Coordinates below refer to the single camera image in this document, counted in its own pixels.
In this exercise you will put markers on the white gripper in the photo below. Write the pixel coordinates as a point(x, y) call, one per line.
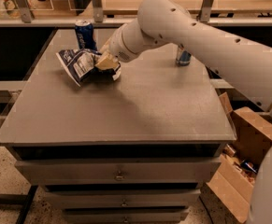
point(118, 48)

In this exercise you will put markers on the middle drawer knob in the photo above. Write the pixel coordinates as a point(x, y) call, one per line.
point(124, 204)

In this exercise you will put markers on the open cardboard box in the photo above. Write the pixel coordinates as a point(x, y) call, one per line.
point(234, 180)

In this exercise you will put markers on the top drawer knob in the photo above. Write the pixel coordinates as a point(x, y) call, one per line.
point(119, 176)

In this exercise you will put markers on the blue silver red bull can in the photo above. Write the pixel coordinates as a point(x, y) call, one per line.
point(183, 57)

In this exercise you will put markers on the grey metal rail frame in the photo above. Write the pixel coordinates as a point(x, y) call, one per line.
point(64, 13)

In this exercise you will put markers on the grey drawer cabinet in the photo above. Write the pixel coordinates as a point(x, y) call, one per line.
point(161, 125)

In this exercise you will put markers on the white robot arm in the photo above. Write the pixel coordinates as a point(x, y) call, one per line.
point(244, 64)

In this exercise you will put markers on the snack items in box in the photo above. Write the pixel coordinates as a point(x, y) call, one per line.
point(244, 166)

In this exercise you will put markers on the blue pepsi can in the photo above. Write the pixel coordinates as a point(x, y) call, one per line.
point(84, 34)

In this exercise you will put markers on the blue chip bag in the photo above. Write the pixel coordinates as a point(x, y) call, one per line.
point(79, 64)

